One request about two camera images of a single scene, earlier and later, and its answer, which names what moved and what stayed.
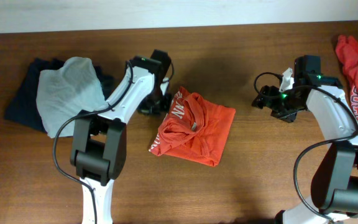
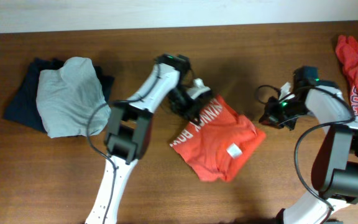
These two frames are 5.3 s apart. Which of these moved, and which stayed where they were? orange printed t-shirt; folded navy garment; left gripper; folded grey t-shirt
Moved: orange printed t-shirt; left gripper
Stayed: folded grey t-shirt; folded navy garment
